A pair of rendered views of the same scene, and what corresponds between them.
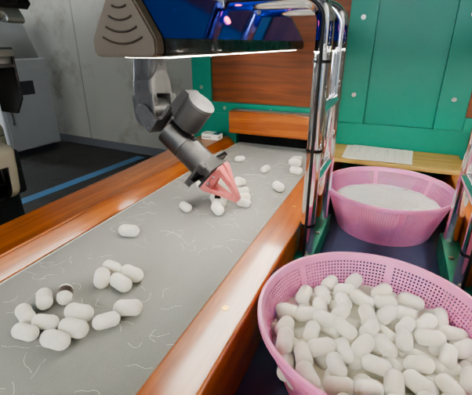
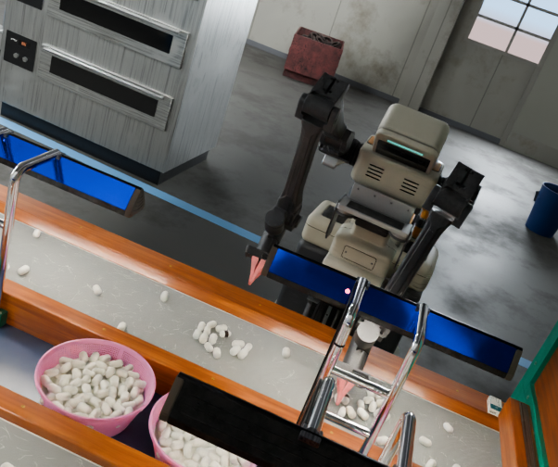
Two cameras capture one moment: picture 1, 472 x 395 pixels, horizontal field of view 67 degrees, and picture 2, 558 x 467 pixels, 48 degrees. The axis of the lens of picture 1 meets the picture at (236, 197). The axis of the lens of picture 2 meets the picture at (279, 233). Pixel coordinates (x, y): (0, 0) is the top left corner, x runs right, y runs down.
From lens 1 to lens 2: 1.39 m
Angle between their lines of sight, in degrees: 67
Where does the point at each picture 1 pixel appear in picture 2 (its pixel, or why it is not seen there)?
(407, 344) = (198, 448)
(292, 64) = not seen: outside the picture
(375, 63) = not seen: outside the picture
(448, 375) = (179, 454)
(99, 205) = (309, 336)
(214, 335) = (195, 372)
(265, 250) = (265, 403)
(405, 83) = not seen: outside the picture
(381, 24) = not seen: outside the picture
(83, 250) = (265, 338)
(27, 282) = (235, 323)
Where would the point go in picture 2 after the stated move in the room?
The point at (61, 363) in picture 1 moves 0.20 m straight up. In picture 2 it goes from (187, 338) to (207, 277)
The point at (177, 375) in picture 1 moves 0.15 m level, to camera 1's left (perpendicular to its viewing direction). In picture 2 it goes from (175, 360) to (176, 324)
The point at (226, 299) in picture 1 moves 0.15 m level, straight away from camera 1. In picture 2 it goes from (219, 380) to (276, 388)
